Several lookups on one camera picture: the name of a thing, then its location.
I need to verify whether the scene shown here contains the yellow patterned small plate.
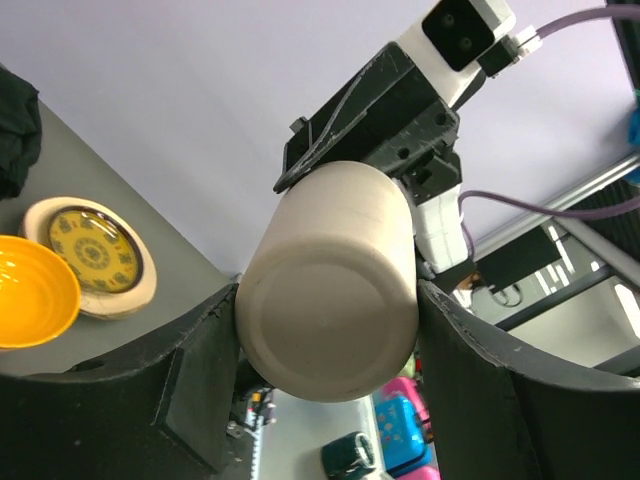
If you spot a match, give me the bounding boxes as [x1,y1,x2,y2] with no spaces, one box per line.
[47,206,144,294]

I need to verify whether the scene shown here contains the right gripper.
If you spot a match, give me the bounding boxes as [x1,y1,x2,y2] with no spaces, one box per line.
[273,42,461,204]

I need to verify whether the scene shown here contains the black cloth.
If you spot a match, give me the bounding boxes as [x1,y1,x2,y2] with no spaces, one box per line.
[1,67,42,200]

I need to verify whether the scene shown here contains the beige tumbler cup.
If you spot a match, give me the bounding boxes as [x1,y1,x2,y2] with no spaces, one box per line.
[234,161,418,402]

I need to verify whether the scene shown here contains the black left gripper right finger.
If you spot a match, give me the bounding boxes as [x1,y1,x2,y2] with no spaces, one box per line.
[417,281,639,480]

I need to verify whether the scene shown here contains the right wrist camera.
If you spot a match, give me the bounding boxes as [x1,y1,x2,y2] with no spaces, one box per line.
[397,0,542,110]

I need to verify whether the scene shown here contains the pink blue toy case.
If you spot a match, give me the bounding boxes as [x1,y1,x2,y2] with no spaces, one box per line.
[374,377,432,478]

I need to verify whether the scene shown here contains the yellow ribbed bowl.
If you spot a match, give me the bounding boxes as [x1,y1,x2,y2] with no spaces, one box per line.
[1,235,81,351]

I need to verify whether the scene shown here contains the beige bird plate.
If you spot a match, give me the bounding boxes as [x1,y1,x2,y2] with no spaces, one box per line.
[20,196,158,320]

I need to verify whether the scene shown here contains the dark teal mug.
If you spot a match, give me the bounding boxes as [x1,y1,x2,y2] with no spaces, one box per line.
[320,431,376,480]

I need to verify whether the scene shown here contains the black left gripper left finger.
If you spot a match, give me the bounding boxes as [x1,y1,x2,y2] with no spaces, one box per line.
[1,285,239,479]

